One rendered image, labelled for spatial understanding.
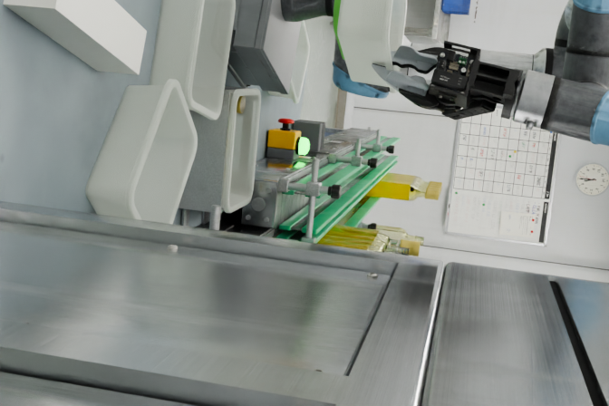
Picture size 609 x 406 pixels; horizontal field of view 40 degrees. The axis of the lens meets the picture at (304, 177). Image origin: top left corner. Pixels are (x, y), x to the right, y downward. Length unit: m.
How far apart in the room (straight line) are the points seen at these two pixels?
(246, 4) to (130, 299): 1.06
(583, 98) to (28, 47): 0.71
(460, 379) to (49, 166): 0.70
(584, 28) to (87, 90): 0.70
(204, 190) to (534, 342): 1.00
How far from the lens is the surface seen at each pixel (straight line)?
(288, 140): 2.05
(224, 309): 0.59
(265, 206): 1.66
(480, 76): 1.17
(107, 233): 0.81
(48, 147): 1.05
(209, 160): 1.48
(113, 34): 1.05
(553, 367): 0.53
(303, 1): 1.66
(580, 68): 1.27
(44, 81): 1.03
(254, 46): 1.56
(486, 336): 0.56
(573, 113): 1.18
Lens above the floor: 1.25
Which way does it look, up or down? 11 degrees down
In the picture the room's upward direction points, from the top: 97 degrees clockwise
